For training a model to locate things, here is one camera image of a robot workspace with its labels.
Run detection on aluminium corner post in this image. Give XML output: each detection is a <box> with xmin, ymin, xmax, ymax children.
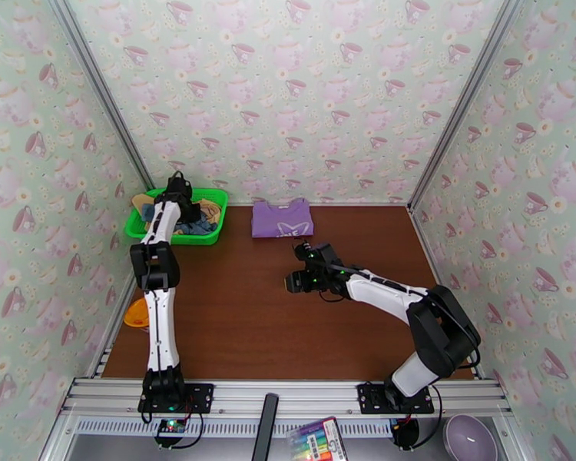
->
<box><xmin>406</xmin><ymin>0</ymin><xmax>531</xmax><ymax>214</ymax></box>
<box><xmin>45</xmin><ymin>0</ymin><xmax>154</xmax><ymax>189</ymax></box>

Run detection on purple bowl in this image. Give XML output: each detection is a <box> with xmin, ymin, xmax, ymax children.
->
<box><xmin>442</xmin><ymin>413</ymin><xmax>499</xmax><ymax>461</ymax></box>

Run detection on purple t-shirt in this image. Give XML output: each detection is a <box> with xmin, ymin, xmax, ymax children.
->
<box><xmin>250</xmin><ymin>197</ymin><xmax>316</xmax><ymax>240</ymax></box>

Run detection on small circuit board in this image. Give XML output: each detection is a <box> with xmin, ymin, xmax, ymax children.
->
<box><xmin>155</xmin><ymin>417</ymin><xmax>189</xmax><ymax>439</ymax></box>

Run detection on black base cable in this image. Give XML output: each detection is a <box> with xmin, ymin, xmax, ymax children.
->
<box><xmin>410</xmin><ymin>385</ymin><xmax>445</xmax><ymax>450</ymax></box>
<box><xmin>170</xmin><ymin>410</ymin><xmax>208</xmax><ymax>451</ymax></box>

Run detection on pack of coloured markers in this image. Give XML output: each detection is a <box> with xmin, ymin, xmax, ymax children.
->
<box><xmin>285</xmin><ymin>416</ymin><xmax>349</xmax><ymax>461</ymax></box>

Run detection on white slotted cable duct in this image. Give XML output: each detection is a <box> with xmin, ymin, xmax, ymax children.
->
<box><xmin>74</xmin><ymin>416</ymin><xmax>399</xmax><ymax>439</ymax></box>

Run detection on black upright post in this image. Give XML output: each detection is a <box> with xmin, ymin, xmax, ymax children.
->
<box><xmin>251</xmin><ymin>392</ymin><xmax>280</xmax><ymax>461</ymax></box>

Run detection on beige garment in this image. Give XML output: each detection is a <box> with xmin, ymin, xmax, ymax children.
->
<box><xmin>131</xmin><ymin>193</ymin><xmax>223</xmax><ymax>231</ymax></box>

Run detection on orange-lidded white container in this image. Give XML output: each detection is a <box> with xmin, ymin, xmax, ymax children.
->
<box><xmin>124</xmin><ymin>297</ymin><xmax>151</xmax><ymax>331</ymax></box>

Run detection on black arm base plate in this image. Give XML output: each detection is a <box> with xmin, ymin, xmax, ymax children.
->
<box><xmin>356</xmin><ymin>383</ymin><xmax>435</xmax><ymax>415</ymax></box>
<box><xmin>137</xmin><ymin>383</ymin><xmax>214</xmax><ymax>413</ymax></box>

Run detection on aluminium side rail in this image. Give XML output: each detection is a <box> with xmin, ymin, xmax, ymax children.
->
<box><xmin>88</xmin><ymin>234</ymin><xmax>154</xmax><ymax>379</ymax></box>
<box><xmin>409</xmin><ymin>208</ymin><xmax>502</xmax><ymax>379</ymax></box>

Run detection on aluminium front frame rail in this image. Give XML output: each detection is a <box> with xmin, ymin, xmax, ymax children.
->
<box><xmin>59</xmin><ymin>376</ymin><xmax>515</xmax><ymax>419</ymax></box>

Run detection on green plastic basket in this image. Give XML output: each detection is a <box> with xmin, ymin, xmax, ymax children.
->
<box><xmin>124</xmin><ymin>187</ymin><xmax>230</xmax><ymax>247</ymax></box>

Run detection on blue tank top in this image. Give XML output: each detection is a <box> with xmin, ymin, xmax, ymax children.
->
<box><xmin>141</xmin><ymin>204</ymin><xmax>220</xmax><ymax>236</ymax></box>

